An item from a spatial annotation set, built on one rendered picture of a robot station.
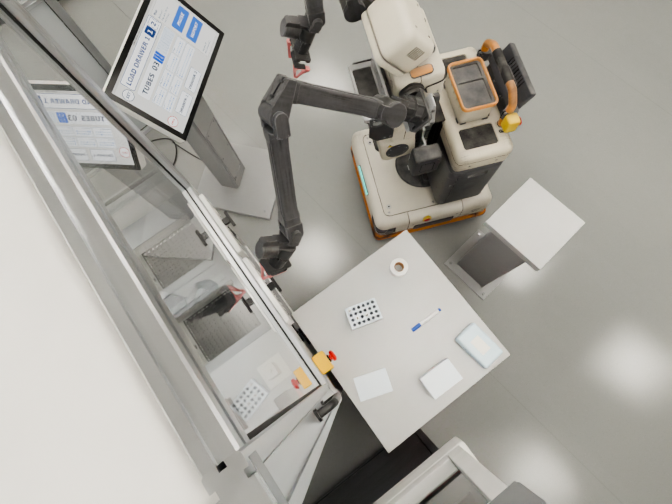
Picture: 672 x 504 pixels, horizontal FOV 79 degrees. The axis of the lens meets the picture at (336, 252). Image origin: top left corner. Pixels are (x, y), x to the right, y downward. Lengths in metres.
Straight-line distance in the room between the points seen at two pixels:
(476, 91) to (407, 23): 0.60
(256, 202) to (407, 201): 0.93
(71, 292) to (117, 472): 0.18
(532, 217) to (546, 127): 1.26
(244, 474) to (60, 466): 0.18
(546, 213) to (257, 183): 1.64
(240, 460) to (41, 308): 0.26
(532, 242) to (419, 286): 0.49
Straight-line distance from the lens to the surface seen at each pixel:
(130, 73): 1.74
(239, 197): 2.62
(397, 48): 1.36
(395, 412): 1.62
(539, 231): 1.84
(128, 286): 0.44
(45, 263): 0.52
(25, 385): 0.51
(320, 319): 1.62
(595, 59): 3.44
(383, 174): 2.31
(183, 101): 1.80
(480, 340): 1.63
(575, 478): 2.68
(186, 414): 0.41
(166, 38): 1.86
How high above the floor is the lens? 2.36
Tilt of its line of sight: 75 degrees down
